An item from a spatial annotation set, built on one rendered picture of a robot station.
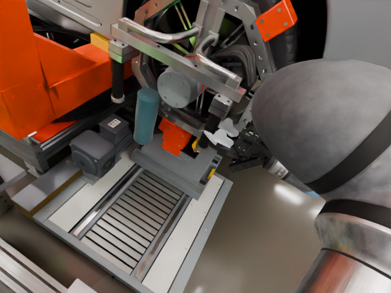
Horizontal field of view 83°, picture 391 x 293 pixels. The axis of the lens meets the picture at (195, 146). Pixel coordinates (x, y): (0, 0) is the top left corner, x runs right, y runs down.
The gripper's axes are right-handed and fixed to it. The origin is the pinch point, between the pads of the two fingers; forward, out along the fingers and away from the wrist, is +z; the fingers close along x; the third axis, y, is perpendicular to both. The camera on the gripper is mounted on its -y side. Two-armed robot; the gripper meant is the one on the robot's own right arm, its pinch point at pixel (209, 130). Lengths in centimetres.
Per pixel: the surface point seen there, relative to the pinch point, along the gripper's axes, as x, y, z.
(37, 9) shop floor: -133, -83, 253
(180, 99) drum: -6.0, 0.6, 13.9
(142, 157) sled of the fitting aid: -26, -68, 35
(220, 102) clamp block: 1.5, 11.7, 0.4
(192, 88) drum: -7.8, 5.3, 11.6
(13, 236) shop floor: 41, -83, 60
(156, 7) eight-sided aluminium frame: -21.0, 17.5, 36.2
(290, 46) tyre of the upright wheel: -29.3, 21.9, -8.6
